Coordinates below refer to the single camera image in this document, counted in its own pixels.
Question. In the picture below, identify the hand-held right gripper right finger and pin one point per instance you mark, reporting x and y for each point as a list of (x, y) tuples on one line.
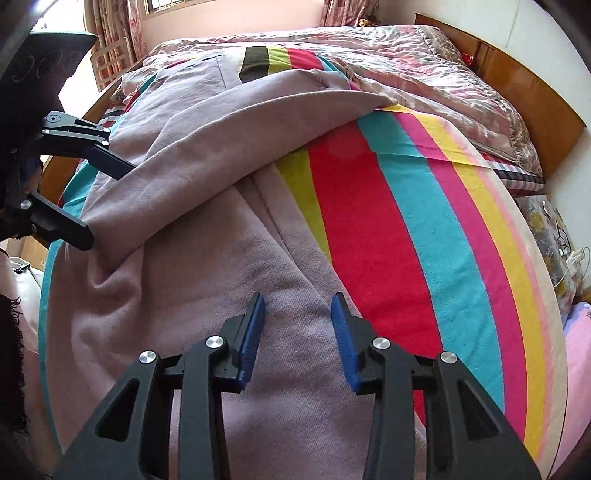
[(346, 350)]

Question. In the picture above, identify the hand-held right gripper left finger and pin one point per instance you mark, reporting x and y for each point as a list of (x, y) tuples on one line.
[(251, 346)]

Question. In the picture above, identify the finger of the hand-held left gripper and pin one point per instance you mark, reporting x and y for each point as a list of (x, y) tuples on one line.
[(106, 159), (60, 224)]

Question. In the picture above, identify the lilac pants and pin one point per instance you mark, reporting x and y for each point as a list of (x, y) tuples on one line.
[(184, 207)]

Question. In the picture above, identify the wooden chair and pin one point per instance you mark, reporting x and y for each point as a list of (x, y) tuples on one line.
[(111, 62)]

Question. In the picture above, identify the floral curtain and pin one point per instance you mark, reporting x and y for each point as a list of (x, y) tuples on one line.
[(117, 23), (341, 11)]

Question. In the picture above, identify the dark fuzzy cloth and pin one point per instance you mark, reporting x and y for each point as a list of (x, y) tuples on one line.
[(11, 360)]

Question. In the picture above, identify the rainbow striped blanket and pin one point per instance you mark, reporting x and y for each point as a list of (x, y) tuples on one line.
[(415, 207)]

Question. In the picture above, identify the bedside table with floral cloth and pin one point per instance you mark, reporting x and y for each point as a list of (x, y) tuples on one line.
[(540, 226)]

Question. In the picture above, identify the eyeglasses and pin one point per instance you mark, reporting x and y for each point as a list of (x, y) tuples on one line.
[(560, 240)]

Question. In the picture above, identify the plaid mattress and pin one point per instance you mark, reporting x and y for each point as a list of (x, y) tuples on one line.
[(521, 177)]

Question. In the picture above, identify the pink satin quilt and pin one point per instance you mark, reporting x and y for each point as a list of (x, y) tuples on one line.
[(438, 78)]

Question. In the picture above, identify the wooden headboard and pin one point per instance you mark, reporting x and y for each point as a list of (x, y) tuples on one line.
[(531, 92)]

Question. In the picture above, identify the wooden bed frame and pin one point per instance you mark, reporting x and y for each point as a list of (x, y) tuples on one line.
[(57, 177)]

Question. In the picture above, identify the window with brown frame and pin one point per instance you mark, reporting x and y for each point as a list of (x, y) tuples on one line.
[(231, 4)]

